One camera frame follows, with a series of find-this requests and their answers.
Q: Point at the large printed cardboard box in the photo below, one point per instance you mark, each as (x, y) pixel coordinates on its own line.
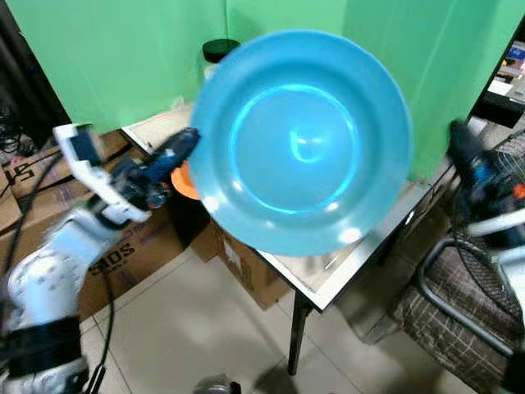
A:
(139, 254)

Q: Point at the small plain cardboard box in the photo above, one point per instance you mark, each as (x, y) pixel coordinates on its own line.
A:
(246, 271)

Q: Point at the green backdrop cloth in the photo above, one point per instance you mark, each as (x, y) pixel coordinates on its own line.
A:
(107, 57)

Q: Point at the black corner shelf unit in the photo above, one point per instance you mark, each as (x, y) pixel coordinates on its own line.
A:
(496, 107)

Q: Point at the colourful printed box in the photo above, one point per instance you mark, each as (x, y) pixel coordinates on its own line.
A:
(510, 74)

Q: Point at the checkered cushion metal chair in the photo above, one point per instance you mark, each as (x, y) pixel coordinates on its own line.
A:
(459, 328)

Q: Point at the jar with black lid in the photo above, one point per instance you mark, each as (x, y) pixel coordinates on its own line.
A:
(217, 53)

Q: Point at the blue round plate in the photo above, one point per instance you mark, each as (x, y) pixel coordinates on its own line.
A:
(299, 148)

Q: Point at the black metal side-table leg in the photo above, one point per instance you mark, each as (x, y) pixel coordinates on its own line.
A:
(299, 336)

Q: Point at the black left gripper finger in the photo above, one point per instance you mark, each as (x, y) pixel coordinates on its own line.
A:
(176, 152)

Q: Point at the orange round dish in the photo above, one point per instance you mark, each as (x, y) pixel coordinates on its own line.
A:
(184, 185)

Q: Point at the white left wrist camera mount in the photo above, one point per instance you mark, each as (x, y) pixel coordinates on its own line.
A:
(82, 164)

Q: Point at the grey robot foot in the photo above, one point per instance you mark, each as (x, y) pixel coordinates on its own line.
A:
(217, 386)

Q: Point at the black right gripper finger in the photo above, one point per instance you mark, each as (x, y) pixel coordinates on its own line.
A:
(465, 148)

